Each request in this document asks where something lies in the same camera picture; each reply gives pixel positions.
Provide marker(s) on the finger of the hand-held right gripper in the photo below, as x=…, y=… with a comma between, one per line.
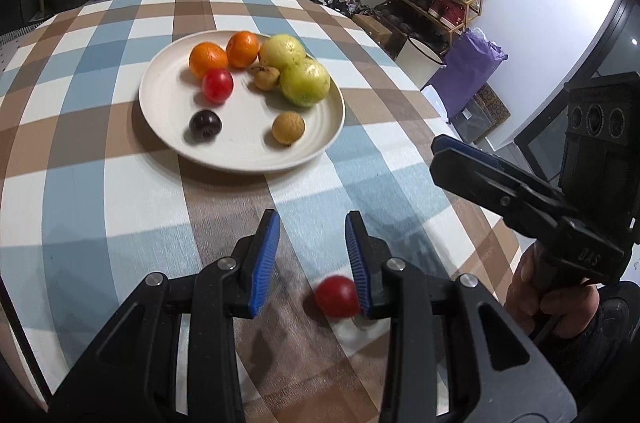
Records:
x=465, y=150
x=490, y=188

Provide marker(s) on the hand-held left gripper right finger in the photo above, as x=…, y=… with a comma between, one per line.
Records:
x=357, y=263

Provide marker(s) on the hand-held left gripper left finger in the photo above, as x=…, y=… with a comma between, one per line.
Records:
x=262, y=263

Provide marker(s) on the red tomato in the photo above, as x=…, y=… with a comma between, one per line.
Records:
x=336, y=296
x=217, y=85

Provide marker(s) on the cream round plate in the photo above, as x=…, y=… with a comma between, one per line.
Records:
x=240, y=145

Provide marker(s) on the round brown longan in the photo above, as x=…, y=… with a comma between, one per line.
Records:
x=288, y=129

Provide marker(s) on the dark purple plum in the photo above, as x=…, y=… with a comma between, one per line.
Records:
x=205, y=127

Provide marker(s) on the tan walnut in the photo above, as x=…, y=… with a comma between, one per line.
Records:
x=264, y=77

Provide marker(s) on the light orange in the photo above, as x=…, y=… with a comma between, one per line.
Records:
x=207, y=59

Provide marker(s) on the deep orange mandarin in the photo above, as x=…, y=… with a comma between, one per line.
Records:
x=243, y=49

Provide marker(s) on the person's right hand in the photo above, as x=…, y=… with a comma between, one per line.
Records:
x=565, y=308

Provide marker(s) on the brown patterned doormat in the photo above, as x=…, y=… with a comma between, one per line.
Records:
x=492, y=105

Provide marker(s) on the purple plastic bag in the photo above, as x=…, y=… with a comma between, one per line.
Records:
x=465, y=73

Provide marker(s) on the white bucket with black rim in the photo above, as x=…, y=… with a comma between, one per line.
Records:
x=415, y=60

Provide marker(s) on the cardboard box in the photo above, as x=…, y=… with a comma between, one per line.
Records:
x=372, y=30

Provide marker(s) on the yellow-green guava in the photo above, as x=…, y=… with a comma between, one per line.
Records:
x=305, y=83
x=282, y=51

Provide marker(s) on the black shoes on floor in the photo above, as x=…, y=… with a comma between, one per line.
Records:
x=335, y=0

